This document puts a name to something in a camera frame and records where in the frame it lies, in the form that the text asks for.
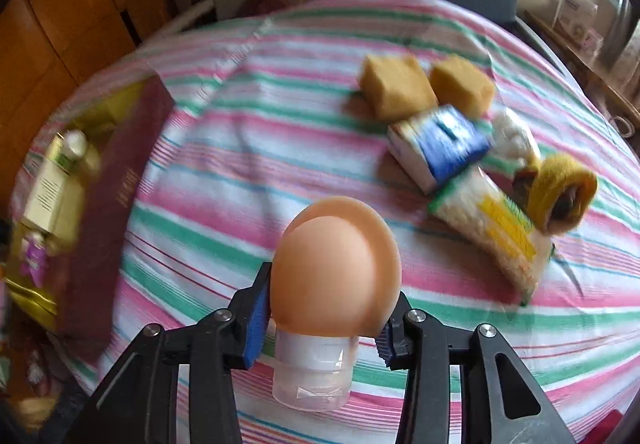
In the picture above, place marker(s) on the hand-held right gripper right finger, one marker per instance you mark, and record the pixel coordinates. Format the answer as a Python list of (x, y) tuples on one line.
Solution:
[(390, 344)]

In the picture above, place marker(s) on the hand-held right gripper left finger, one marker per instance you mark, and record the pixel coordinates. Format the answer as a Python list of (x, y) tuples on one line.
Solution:
[(255, 324)]

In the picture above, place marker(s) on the peach egg-shaped bottle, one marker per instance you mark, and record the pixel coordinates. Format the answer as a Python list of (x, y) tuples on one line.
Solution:
[(335, 274)]

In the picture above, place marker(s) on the white yellow green packet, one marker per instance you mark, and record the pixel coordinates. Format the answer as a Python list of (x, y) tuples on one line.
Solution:
[(500, 229)]

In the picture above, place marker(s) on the gold rectangular tin box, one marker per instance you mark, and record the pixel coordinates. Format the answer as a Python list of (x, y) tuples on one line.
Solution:
[(115, 224)]

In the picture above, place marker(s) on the blue white tissue pack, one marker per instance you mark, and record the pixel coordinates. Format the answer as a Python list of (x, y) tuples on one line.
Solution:
[(445, 144)]

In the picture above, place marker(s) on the yellow knitted roll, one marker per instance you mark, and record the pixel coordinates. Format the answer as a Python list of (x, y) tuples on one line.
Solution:
[(555, 184)]

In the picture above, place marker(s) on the small purple item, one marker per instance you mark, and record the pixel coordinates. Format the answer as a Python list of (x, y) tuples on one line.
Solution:
[(34, 256)]

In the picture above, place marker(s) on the small clear plastic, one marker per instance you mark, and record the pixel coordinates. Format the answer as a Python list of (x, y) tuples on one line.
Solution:
[(515, 139)]

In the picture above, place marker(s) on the green cream medicine box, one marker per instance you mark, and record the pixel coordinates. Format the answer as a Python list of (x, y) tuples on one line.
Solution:
[(50, 199)]

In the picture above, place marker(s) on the yellow sponge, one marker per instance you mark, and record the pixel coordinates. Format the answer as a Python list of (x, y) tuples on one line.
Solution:
[(397, 87), (462, 84)]

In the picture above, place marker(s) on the wooden side table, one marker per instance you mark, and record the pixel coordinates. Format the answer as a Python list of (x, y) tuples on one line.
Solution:
[(560, 44)]

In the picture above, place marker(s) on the wooden wardrobe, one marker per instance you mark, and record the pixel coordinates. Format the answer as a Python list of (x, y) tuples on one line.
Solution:
[(75, 24)]

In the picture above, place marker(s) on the small pink container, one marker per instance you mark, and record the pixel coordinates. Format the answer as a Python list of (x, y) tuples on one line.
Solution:
[(591, 38)]

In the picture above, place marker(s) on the white cardboard box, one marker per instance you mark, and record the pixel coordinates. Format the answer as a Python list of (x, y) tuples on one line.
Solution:
[(575, 12)]

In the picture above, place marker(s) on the beige patterned curtain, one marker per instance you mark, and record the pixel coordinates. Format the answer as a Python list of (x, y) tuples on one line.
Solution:
[(625, 44)]

